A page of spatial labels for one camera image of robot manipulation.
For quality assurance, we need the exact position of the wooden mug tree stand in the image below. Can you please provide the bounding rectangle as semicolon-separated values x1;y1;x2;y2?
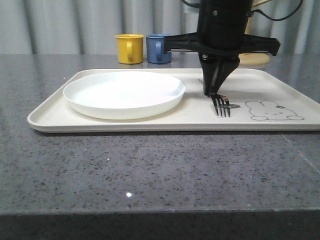
239;0;271;66

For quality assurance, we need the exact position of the silver metal fork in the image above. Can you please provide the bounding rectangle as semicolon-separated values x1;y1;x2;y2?
205;84;231;118

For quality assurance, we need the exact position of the white round plate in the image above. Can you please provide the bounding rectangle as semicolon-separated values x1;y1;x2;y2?
63;71;186;120

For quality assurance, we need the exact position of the beige rabbit serving tray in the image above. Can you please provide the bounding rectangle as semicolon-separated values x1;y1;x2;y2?
27;68;320;133

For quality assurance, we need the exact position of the yellow enamel mug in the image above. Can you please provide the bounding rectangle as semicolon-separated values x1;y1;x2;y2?
115;34;145;65

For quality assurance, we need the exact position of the black cable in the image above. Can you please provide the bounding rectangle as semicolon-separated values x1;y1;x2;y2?
246;0;305;21

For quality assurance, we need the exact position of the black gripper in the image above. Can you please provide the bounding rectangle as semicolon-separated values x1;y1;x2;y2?
163;0;281;96

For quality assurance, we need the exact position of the blue enamel mug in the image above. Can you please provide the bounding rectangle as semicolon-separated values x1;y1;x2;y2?
145;34;172;64

